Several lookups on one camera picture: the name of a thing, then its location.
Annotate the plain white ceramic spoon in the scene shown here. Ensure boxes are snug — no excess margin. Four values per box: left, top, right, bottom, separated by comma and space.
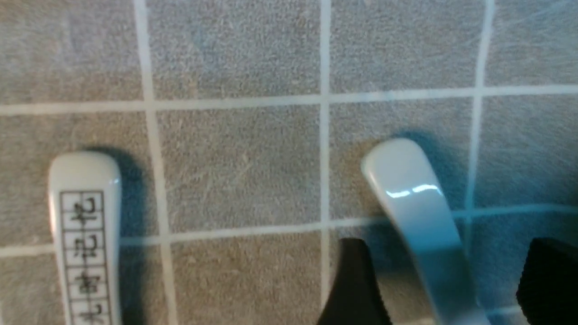
361, 138, 489, 325

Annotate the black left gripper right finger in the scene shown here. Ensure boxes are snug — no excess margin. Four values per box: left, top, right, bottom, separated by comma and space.
516, 238, 578, 325

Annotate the grey checked tablecloth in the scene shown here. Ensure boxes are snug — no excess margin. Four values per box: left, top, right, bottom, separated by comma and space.
1, 0, 577, 325

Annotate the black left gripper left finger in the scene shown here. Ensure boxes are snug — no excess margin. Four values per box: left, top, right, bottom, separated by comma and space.
317, 238, 392, 325

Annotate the white spoon with characters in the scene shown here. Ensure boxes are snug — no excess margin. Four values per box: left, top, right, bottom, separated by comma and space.
48, 151, 122, 325

